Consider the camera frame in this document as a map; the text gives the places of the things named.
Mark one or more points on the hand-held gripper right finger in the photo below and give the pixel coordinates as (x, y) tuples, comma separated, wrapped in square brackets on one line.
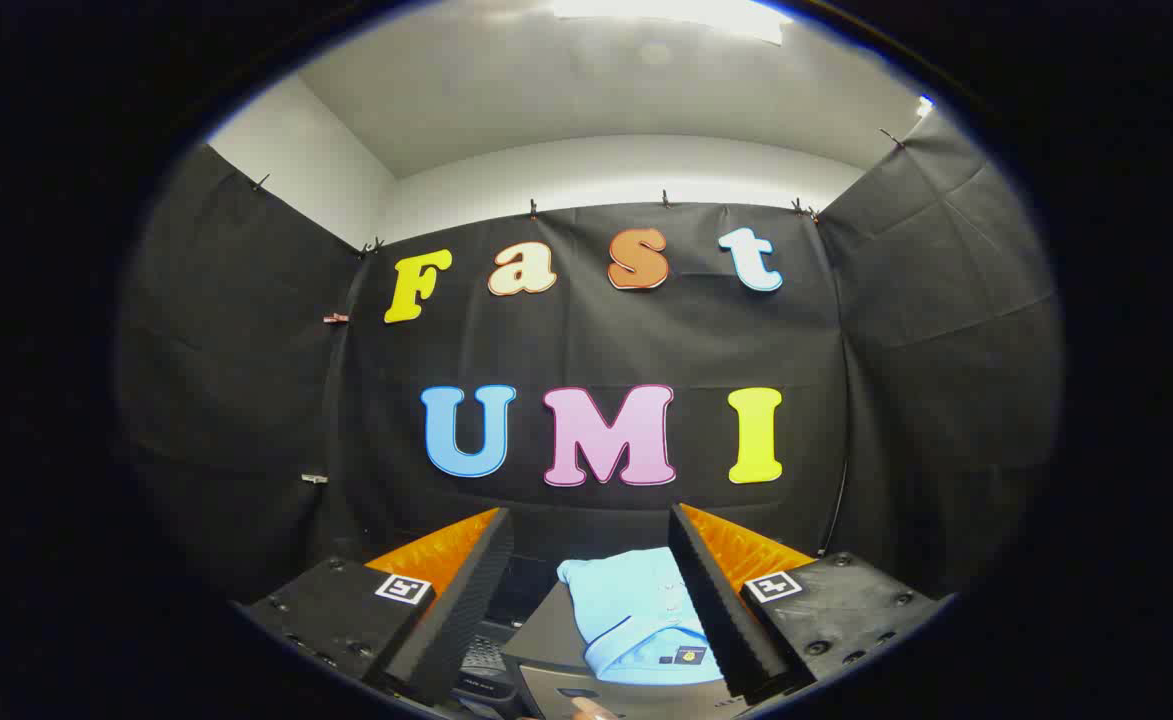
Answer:
[(711, 600)]

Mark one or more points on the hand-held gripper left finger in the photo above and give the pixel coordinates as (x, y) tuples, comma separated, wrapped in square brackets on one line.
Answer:
[(466, 600)]

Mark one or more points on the light blue polo shirt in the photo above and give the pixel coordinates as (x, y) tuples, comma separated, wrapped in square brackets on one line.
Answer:
[(626, 610)]

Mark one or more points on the grey washing machine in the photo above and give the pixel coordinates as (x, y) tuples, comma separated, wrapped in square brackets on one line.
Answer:
[(544, 640)]

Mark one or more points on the black backdrop cloth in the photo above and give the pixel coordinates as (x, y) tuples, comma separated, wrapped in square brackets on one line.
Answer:
[(596, 340)]

